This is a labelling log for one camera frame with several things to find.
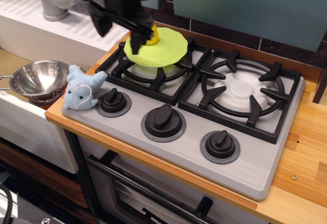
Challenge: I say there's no black stove knob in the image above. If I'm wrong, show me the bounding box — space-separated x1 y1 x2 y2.
141 104 186 143
96 88 132 118
200 130 241 165

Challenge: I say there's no steel colander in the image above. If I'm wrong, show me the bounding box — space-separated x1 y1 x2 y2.
0 60 86 105

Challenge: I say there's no black burner grate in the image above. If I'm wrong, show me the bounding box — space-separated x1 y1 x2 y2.
178 49 306 144
96 37 212 105

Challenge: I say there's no white right burner cap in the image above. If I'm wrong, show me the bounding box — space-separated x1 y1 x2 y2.
206 70 269 113

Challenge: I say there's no black middle stove knob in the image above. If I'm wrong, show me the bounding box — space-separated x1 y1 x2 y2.
141 104 186 143

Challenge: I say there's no white burner cap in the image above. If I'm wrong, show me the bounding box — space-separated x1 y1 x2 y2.
206 70 269 113
119 58 193 83

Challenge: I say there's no black right burner grate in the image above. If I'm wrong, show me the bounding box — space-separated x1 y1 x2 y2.
178 49 306 144

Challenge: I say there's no grey toy faucet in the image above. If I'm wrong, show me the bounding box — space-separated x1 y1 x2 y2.
36 0 78 22

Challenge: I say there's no toy oven door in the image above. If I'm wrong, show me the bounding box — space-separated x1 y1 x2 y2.
86 149 218 224

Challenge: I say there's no black left burner grate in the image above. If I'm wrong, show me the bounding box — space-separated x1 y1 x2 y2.
96 37 212 105

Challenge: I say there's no yellow toy corn cob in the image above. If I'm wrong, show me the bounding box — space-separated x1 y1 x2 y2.
146 23 159 46

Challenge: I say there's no grey toy stove top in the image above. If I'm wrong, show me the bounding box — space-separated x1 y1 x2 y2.
61 43 306 201

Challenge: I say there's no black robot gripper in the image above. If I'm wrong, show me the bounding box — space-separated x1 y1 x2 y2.
87 0 153 55

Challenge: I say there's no white left burner cap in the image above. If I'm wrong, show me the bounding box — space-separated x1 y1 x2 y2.
119 58 193 83

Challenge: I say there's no light blue plush elephant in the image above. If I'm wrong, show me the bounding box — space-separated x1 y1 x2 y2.
62 65 107 110

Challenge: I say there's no black right stove knob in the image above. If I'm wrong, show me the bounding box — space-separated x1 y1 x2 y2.
200 130 241 165

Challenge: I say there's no green round silicone lid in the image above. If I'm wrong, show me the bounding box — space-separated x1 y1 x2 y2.
124 28 188 68

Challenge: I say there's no black left stove knob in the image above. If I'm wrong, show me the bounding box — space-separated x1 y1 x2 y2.
96 88 132 118

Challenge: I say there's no teal cabinet box right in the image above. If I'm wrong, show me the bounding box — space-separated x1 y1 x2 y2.
173 0 326 51

